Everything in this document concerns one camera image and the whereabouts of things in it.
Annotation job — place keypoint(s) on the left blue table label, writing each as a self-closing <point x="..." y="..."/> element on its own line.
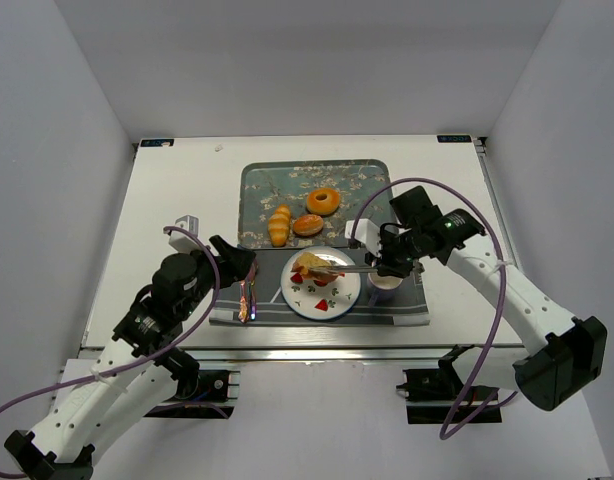
<point x="156" y="143"/>

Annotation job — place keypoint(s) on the metal serving tongs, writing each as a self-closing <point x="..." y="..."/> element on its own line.
<point x="341" y="269"/>

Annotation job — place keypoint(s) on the iridescent table knife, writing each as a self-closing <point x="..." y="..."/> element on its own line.
<point x="244" y="302"/>
<point x="251" y="293"/>

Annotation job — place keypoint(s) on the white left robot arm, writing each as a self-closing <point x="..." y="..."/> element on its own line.
<point x="140" y="367"/>

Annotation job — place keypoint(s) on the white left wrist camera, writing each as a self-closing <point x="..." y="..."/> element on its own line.
<point x="183" y="237"/>

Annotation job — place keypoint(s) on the striped orange croissant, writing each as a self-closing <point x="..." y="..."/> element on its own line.
<point x="279" y="226"/>

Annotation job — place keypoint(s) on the floral grey serving tray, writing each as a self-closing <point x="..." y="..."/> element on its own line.
<point x="265" y="186"/>

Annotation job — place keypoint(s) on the watermelon pattern white plate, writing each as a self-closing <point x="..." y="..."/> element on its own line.
<point x="313" y="301"/>

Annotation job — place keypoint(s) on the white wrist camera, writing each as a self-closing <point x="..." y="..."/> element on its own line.
<point x="183" y="237"/>
<point x="363" y="233"/>

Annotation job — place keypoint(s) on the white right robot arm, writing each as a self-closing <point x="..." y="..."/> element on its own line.
<point x="560" y="354"/>

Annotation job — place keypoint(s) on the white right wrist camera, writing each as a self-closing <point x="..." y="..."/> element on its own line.
<point x="363" y="233"/>

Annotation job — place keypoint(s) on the right blue table label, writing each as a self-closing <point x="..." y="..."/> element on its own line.
<point x="453" y="138"/>

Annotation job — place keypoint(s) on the brown bread slice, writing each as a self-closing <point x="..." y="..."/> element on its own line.
<point x="306" y="260"/>

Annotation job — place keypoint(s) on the grey striped placemat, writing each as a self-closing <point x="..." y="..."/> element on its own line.
<point x="408" y="306"/>

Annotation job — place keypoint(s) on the blue table label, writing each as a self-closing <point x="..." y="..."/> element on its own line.
<point x="453" y="138"/>
<point x="156" y="143"/>

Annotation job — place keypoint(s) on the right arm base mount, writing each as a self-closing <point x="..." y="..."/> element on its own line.
<point x="429" y="392"/>

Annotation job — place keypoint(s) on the orange ring donut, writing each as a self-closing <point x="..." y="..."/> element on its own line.
<point x="323" y="201"/>

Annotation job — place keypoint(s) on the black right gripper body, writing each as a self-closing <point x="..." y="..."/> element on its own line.
<point x="393" y="258"/>

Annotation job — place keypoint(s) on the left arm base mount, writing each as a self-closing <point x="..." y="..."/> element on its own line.
<point x="201" y="392"/>

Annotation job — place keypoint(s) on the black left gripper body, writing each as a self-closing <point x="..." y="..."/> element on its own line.
<point x="234" y="258"/>

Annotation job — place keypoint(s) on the purple ceramic mug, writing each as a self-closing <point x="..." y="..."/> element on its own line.
<point x="381" y="287"/>

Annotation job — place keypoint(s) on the round sesame bun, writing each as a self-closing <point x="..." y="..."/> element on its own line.
<point x="308" y="225"/>

